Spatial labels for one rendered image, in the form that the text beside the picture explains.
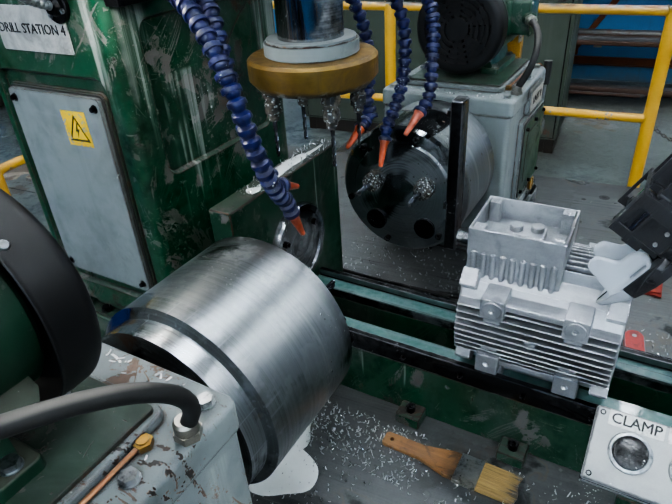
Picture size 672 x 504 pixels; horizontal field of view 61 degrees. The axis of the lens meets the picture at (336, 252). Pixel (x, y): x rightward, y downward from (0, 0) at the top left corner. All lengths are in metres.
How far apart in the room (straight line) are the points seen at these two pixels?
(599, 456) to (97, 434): 0.44
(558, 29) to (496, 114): 2.69
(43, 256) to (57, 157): 0.59
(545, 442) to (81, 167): 0.79
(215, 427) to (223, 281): 0.20
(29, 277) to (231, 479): 0.26
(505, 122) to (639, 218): 0.59
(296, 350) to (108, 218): 0.45
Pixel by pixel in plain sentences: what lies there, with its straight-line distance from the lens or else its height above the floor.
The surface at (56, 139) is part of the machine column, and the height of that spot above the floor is 1.23.
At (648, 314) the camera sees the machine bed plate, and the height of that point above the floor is 0.80.
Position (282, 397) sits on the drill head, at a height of 1.08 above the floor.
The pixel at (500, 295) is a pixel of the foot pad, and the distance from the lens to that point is 0.75.
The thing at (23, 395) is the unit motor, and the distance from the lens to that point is 0.45.
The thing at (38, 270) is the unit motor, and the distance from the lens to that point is 0.41.
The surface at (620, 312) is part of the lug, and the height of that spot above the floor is 1.08.
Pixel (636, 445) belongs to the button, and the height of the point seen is 1.08.
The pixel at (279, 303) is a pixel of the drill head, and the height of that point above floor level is 1.14.
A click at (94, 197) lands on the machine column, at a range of 0.96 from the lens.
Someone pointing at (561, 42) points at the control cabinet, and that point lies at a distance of 3.89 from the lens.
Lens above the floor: 1.51
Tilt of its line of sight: 31 degrees down
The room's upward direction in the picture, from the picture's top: 4 degrees counter-clockwise
